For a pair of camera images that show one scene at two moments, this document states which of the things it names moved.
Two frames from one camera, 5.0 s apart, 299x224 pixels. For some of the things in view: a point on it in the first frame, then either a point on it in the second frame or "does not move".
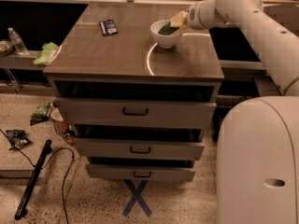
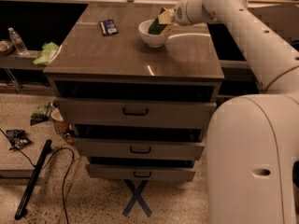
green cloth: x=48 y=50 does not move
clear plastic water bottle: x=18 y=42 does not move
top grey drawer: x=161 y=113 does not move
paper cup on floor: x=60 y=125 does not move
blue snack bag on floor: x=18 y=138 does not move
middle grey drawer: x=138 y=149 does not move
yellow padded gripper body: x=196 y=17 -> x=184 y=14
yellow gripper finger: x=179 y=30 -> x=166 y=29
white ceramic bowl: x=163 y=40 -> x=153 y=40
